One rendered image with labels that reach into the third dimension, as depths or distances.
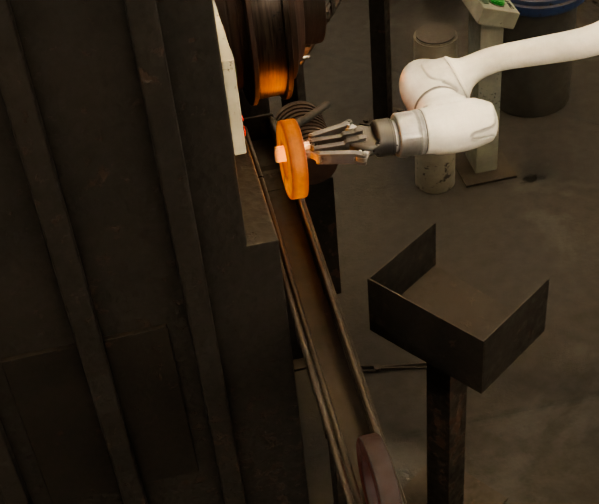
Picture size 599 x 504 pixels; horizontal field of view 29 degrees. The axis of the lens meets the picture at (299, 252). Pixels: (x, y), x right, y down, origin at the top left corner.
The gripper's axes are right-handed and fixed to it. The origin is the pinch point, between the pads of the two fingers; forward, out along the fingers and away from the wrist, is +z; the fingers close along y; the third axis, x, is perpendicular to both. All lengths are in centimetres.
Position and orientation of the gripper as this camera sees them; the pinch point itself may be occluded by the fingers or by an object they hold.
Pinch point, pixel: (292, 151)
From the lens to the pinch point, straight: 223.0
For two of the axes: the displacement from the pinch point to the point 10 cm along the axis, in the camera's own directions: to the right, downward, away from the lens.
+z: -9.8, 1.7, -1.4
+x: -0.3, -7.5, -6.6
